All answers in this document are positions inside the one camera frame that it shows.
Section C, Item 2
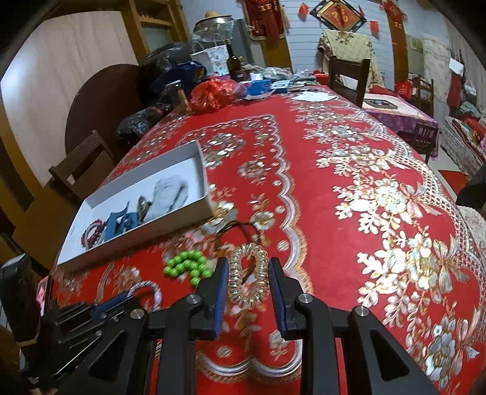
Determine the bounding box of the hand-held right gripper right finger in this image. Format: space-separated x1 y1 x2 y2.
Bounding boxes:
269 257 438 395

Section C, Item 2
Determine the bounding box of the pink screen phone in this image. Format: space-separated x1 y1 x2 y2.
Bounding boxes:
36 278 53 317

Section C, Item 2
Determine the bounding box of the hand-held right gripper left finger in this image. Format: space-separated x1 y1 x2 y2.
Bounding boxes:
72 258 229 395

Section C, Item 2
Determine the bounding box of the round wooden tabletop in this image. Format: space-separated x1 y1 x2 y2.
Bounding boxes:
64 64 142 153

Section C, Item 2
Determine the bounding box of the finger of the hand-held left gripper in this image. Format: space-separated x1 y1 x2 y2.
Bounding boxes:
55 319 104 376
53 292 128 327

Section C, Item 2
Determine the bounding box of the slatted wooden chair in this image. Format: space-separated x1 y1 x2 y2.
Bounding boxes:
49 130 115 199

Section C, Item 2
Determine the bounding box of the large black plastic bag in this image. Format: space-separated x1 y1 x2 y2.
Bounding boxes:
142 41 195 96

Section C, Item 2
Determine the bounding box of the red floral tablecloth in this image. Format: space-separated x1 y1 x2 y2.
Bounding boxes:
49 85 486 395

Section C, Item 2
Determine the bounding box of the diamond framed wall picture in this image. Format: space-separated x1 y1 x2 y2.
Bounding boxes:
309 0 368 32

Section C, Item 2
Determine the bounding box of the blue tissue pack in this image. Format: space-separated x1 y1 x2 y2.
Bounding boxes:
248 77 273 98

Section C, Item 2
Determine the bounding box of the floral covered sofa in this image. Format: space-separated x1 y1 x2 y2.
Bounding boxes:
441 115 486 180

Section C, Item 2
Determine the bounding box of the braided cord bracelet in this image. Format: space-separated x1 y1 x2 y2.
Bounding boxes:
125 284 163 311

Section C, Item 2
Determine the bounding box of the blue fabric hair bow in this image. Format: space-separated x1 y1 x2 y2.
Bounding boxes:
102 206 145 242

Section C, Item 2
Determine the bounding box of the small red knot ornament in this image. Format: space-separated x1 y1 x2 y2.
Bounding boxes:
383 0 408 24

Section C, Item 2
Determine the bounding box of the white paper sheet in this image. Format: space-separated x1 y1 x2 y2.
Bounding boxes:
289 90 337 104

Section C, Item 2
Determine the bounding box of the floral cloth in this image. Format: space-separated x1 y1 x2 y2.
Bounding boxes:
316 29 385 91

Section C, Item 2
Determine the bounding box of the small black plastic bag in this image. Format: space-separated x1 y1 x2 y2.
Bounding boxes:
115 102 174 149

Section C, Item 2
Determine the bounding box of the dark wine bottle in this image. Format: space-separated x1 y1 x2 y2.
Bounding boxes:
226 38 244 83

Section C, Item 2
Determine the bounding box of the clear spiral hair tie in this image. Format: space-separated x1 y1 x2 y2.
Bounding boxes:
227 243 271 309

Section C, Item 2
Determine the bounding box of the red bead bracelet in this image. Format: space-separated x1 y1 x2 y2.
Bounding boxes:
81 218 106 250

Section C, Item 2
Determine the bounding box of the dark wooden chair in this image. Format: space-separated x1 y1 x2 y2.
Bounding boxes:
327 55 371 109

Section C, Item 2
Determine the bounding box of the glass jar with lid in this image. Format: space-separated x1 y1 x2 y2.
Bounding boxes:
166 81 189 113

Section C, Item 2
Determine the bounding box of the red plastic bag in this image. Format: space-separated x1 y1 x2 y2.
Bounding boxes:
189 77 248 113

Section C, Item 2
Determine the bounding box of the large red knot decoration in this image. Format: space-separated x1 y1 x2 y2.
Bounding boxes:
242 0 290 41

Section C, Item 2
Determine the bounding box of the white shallow box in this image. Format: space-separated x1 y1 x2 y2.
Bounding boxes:
55 140 218 267

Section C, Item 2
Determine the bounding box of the blue bag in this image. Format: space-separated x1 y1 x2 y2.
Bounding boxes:
149 61 208 96

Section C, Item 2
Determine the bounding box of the white fluffy scrunchie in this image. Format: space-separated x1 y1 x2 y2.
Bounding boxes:
145 174 191 222

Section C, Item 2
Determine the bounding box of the white gift bag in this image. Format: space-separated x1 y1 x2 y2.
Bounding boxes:
189 32 229 77

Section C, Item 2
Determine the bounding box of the metal hair clip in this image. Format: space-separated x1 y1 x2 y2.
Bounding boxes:
136 195 153 225

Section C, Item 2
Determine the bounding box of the green bead bracelet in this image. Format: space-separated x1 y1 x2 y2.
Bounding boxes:
163 250 214 288

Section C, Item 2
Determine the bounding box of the black cord necklace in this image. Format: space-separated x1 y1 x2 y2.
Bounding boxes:
212 221 263 275

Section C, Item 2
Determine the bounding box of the wooden cabinet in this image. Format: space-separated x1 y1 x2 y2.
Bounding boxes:
126 0 191 58

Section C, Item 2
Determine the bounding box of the clear plastic covered appliance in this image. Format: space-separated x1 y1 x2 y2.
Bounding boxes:
191 15 237 43

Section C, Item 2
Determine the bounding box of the small wooden chair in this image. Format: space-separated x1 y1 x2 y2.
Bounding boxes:
411 121 442 165

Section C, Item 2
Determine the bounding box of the purple cloth side table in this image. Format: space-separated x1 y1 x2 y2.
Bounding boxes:
360 94 440 153

